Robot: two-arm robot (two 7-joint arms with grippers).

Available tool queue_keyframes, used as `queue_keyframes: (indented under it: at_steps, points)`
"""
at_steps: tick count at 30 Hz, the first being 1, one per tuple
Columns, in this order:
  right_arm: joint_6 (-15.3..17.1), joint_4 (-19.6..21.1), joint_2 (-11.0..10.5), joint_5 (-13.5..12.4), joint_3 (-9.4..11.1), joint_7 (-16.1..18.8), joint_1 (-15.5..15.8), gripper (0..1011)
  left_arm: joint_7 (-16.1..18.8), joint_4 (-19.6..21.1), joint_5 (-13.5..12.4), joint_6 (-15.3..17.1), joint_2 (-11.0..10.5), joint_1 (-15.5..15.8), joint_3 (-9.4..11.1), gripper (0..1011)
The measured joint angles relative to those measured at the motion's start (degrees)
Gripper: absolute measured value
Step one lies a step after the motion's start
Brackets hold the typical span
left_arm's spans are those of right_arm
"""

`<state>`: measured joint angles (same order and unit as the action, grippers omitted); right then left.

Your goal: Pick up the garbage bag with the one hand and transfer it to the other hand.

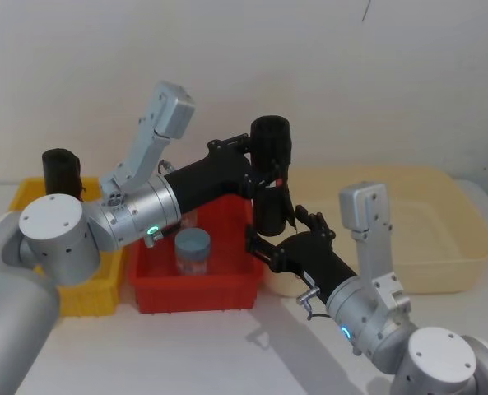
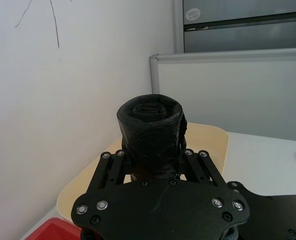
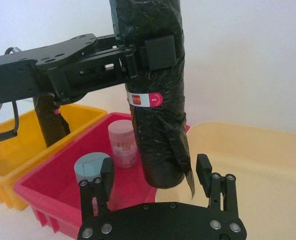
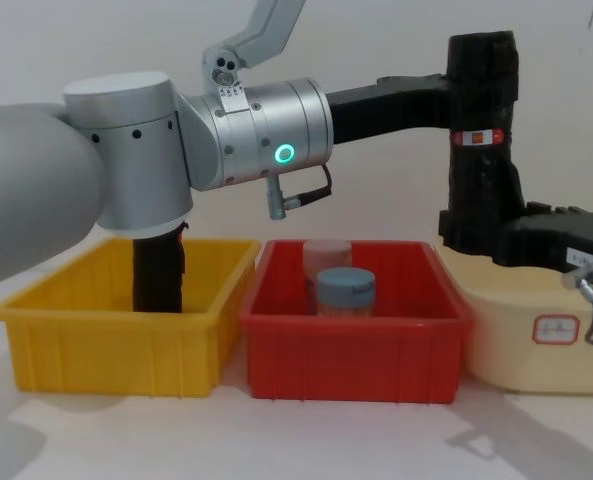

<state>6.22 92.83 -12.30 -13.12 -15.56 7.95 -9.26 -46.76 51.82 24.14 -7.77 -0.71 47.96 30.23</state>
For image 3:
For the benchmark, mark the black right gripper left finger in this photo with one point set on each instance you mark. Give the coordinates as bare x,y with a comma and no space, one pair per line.
107,175

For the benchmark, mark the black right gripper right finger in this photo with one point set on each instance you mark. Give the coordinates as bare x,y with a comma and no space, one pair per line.
204,175

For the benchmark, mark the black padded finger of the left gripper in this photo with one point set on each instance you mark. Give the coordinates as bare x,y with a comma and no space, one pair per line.
161,53

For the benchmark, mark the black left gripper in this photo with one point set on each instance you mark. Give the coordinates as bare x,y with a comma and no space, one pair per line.
53,72

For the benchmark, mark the grey-capped pink bottle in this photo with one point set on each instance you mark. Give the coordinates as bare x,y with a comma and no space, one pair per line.
89,167
121,147

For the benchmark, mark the red plastic bin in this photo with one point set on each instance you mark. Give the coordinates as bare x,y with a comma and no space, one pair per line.
63,180

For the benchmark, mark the cream plastic bin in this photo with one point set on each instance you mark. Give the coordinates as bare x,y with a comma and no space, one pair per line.
250,160

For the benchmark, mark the yellow plastic bin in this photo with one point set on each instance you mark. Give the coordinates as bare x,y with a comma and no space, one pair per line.
10,155

